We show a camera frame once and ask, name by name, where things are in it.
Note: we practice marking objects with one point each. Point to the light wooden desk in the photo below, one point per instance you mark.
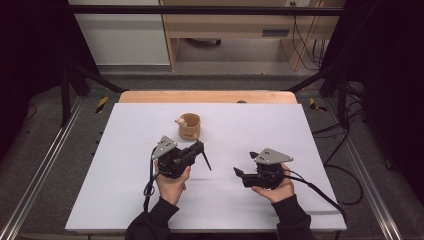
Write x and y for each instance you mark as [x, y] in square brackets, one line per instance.
[233, 25]

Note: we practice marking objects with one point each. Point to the person's right hand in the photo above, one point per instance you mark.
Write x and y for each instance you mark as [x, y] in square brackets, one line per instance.
[281, 193]

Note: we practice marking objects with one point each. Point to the person's left hand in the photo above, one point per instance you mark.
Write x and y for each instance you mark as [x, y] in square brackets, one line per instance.
[171, 190]

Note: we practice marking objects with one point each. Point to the dark green pencil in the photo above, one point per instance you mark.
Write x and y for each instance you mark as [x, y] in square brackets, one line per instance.
[206, 161]

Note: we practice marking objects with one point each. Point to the grey office chair base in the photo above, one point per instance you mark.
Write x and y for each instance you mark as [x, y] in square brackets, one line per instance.
[203, 41]

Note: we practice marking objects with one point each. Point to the yellow black floor tape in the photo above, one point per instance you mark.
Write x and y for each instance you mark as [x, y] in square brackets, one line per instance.
[313, 105]
[102, 104]

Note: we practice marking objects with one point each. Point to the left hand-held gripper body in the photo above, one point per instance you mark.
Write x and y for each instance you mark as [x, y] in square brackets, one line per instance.
[171, 163]

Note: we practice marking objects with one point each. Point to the black metal frame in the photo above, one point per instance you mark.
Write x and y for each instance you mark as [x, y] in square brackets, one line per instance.
[200, 10]

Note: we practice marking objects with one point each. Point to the white cabinet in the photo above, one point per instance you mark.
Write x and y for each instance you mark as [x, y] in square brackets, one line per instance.
[123, 36]

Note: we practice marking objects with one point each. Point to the dark curtain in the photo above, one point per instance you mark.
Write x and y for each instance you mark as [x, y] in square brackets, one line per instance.
[30, 50]
[393, 66]

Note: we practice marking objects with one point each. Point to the aluminium floor rail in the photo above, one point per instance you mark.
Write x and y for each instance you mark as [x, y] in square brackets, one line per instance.
[365, 173]
[43, 163]

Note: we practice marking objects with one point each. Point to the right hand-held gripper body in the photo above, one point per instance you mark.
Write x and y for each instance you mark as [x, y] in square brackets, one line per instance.
[268, 176]

